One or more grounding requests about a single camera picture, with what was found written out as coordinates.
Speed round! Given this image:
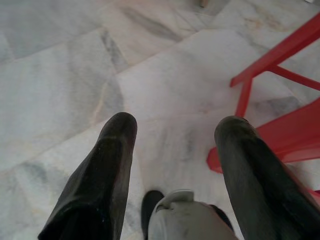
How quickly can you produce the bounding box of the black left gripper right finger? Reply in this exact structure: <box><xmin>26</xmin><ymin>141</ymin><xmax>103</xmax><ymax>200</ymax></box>
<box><xmin>214</xmin><ymin>115</ymin><xmax>320</xmax><ymax>240</ymax></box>

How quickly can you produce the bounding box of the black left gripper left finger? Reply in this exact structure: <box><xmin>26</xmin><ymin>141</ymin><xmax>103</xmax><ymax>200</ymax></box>
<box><xmin>37</xmin><ymin>111</ymin><xmax>138</xmax><ymax>240</ymax></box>

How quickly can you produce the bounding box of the red plastic stool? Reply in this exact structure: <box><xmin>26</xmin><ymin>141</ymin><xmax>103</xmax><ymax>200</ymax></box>
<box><xmin>207</xmin><ymin>12</ymin><xmax>320</xmax><ymax>198</ymax></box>

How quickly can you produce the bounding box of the grey and black robot foot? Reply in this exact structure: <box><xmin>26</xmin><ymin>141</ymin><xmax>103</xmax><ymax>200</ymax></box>
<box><xmin>140</xmin><ymin>189</ymin><xmax>242</xmax><ymax>240</ymax></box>

